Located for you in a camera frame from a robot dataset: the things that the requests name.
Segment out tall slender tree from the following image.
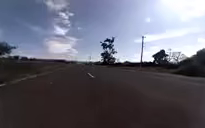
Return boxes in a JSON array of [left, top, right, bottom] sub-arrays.
[[99, 36, 118, 65]]

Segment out reddish grey asphalt road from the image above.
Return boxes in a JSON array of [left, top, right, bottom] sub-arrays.
[[0, 63, 205, 128]]

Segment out utility pole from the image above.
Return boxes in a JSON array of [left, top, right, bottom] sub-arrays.
[[139, 35, 146, 68]]

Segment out grass verge with dirt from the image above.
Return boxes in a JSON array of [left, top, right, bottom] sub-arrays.
[[116, 64, 191, 76]]

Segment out dark bushes and trees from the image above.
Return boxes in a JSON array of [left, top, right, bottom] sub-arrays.
[[151, 47, 205, 79]]

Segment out dry grass verge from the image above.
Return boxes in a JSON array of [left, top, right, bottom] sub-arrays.
[[0, 56, 74, 88]]

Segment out broad low tree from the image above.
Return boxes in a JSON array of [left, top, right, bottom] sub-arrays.
[[0, 41, 17, 58]]

